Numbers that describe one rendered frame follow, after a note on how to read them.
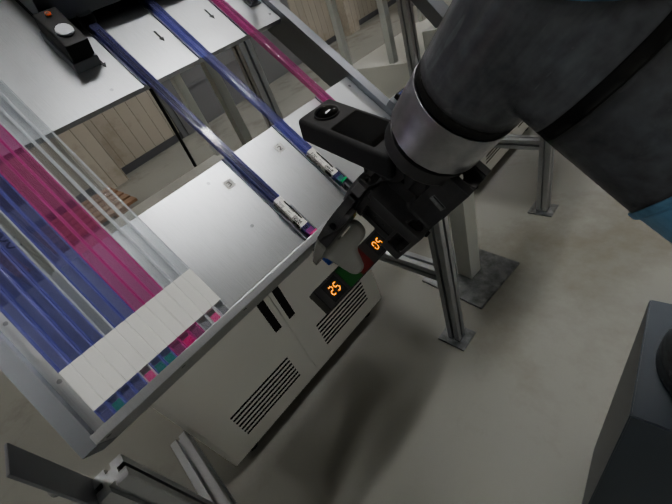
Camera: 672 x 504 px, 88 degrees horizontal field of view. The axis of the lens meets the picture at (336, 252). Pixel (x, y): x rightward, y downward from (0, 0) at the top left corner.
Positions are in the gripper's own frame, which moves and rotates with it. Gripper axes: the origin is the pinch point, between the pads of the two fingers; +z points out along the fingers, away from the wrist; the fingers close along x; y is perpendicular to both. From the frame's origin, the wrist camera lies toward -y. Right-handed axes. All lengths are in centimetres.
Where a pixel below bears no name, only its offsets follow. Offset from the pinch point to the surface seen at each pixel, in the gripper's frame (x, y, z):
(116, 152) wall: 51, -277, 331
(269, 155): 5.3, -18.5, 9.9
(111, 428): -34.1, -2.5, 7.7
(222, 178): -3.3, -19.9, 9.9
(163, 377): -27.2, -2.7, 7.7
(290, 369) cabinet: -10, 12, 70
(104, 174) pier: 23, -251, 316
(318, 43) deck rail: 30.3, -30.8, 8.7
